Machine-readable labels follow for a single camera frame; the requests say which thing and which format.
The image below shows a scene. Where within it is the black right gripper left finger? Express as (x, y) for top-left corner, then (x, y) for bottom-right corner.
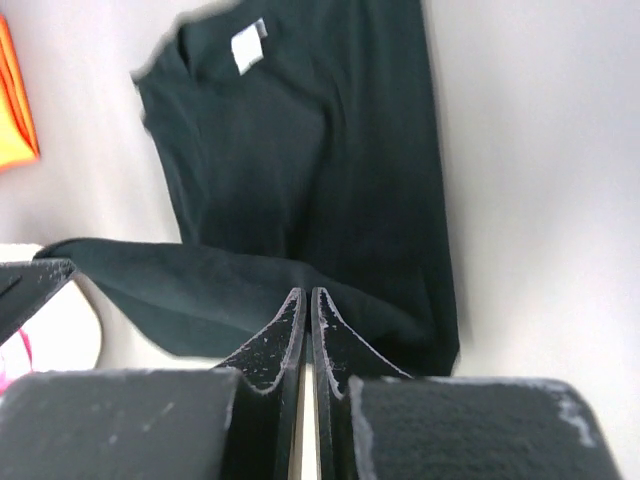
(1, 288), (306, 479)

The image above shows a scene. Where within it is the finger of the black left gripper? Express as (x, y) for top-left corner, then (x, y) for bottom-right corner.
(0, 259), (76, 344)

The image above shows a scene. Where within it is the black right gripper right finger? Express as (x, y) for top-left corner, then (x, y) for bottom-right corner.
(310, 288), (620, 479)

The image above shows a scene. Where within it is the black t-shirt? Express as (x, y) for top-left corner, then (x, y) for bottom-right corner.
(40, 1), (459, 376)

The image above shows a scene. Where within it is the white plastic laundry basket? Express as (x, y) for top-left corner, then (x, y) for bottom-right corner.
(1, 244), (102, 375)

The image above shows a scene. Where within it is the folded orange t-shirt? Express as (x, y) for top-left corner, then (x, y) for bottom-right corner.
(0, 16), (40, 171)

